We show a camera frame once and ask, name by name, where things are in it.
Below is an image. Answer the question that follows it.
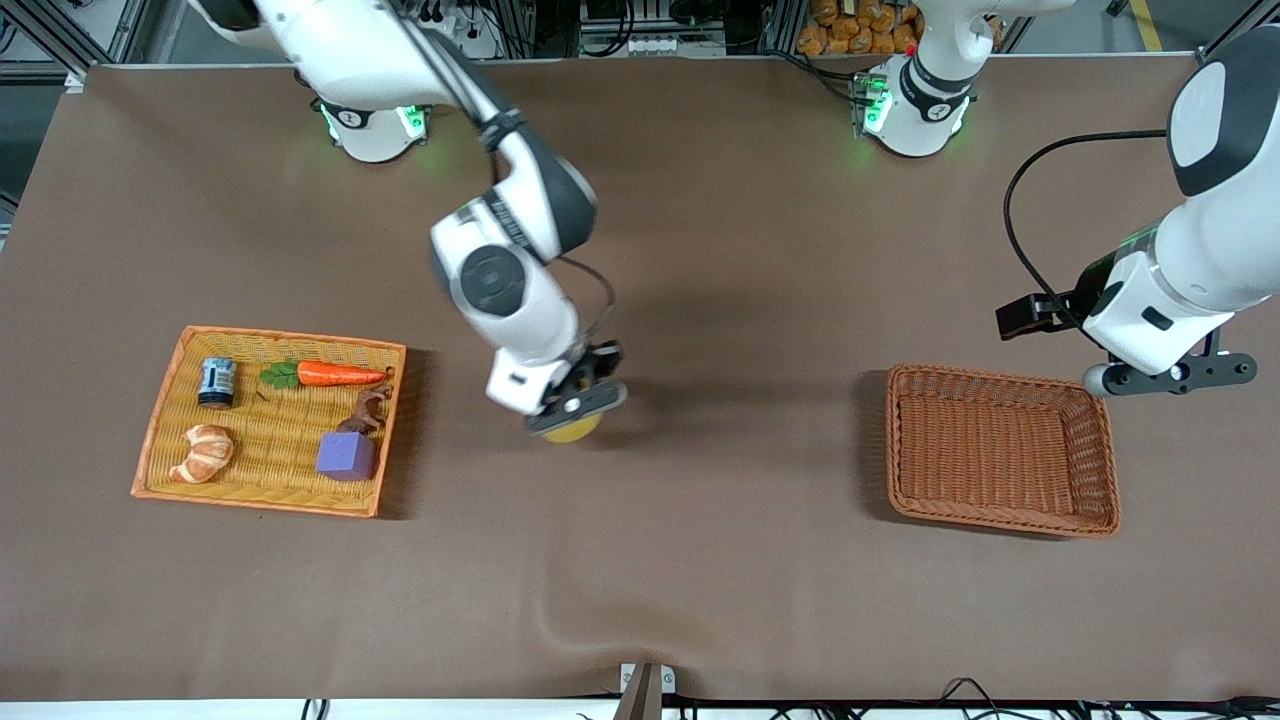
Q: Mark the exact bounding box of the pile of orange snacks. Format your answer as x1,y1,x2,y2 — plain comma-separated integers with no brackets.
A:
797,0,921,56

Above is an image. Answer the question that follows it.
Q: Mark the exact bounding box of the aluminium frame rail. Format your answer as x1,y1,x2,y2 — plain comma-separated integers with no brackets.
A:
0,0,151,93
1197,15,1280,71

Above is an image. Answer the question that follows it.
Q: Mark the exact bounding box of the metal table edge bracket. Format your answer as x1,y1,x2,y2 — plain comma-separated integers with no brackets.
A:
615,662,677,720

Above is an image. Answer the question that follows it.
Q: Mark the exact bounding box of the purple cube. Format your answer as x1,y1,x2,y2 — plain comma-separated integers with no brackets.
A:
315,431,379,483

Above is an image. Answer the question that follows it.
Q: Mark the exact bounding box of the brown toy figure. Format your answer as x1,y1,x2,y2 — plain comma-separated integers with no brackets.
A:
336,385,393,436

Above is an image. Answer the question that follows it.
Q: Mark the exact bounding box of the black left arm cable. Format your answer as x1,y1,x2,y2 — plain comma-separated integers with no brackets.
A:
1003,128,1171,331

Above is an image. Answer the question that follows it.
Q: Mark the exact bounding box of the toy croissant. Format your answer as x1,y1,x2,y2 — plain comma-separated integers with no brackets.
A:
168,424,236,485

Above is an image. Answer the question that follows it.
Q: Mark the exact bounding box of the yellow tape roll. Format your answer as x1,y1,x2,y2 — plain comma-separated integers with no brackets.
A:
543,412,603,445

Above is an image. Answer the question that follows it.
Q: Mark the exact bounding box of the orange-rimmed yellow wicker tray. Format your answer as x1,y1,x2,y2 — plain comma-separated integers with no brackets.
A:
130,325,408,519

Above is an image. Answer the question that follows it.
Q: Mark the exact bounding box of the brown table covering sheet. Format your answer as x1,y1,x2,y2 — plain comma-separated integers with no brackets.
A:
0,55,1280,703

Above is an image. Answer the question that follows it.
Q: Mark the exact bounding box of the white power strip with plugs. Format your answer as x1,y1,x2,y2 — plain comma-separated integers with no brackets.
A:
400,0,501,61

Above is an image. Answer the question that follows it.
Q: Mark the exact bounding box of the brown wicker basket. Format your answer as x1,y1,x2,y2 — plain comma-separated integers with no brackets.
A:
885,363,1122,540

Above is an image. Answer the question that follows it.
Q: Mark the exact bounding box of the small blue can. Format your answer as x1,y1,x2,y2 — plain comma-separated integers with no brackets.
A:
197,357,238,410

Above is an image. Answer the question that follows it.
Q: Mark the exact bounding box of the orange toy carrot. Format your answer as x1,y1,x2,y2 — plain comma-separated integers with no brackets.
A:
259,359,393,390

